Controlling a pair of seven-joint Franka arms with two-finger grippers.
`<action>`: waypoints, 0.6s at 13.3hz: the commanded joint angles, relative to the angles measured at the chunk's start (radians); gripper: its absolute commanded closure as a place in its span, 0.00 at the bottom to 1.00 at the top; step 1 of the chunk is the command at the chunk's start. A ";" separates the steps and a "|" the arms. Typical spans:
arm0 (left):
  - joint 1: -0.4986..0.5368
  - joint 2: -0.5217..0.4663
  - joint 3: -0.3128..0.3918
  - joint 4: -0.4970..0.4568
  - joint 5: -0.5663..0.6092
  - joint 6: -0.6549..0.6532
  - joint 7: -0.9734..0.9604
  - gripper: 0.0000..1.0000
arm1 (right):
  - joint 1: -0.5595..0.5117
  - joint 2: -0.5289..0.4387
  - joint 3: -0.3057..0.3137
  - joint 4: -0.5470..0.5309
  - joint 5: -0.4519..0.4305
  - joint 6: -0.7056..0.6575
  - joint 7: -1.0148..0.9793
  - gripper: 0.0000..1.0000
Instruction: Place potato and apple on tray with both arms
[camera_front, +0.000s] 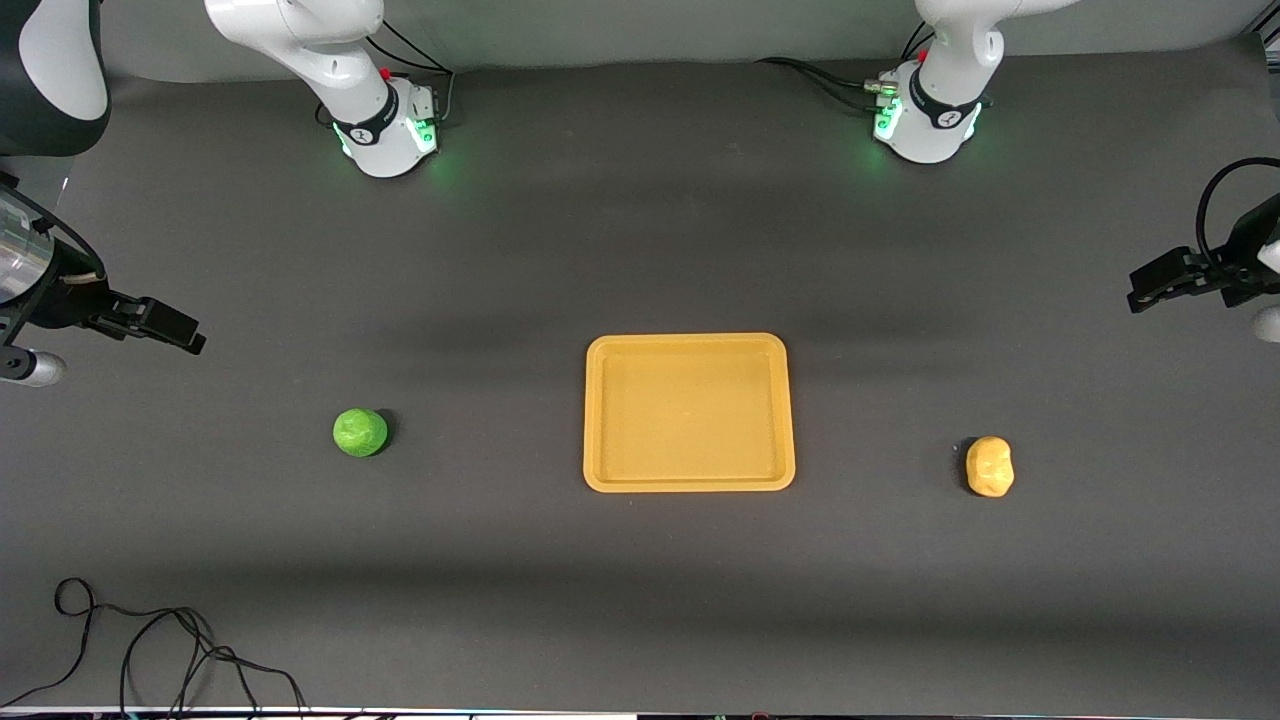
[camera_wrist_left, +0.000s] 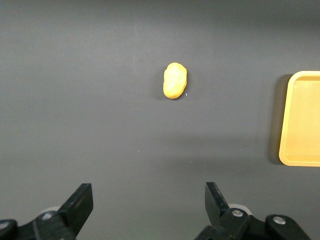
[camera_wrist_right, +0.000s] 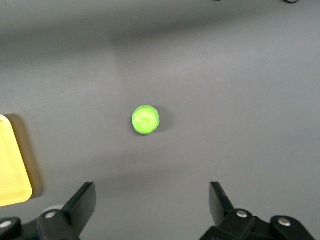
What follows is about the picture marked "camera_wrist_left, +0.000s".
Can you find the yellow potato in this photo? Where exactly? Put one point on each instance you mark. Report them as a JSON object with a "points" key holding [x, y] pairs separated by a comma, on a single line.
{"points": [[175, 80]]}

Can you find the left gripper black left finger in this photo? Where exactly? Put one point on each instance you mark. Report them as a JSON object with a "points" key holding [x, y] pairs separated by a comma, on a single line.
{"points": [[75, 210]]}

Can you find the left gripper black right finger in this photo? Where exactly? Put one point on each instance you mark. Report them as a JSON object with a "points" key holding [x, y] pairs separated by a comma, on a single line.
{"points": [[216, 200]]}

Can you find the yellow plastic tray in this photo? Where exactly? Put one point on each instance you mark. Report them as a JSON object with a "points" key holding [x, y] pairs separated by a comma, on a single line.
{"points": [[303, 120]]}

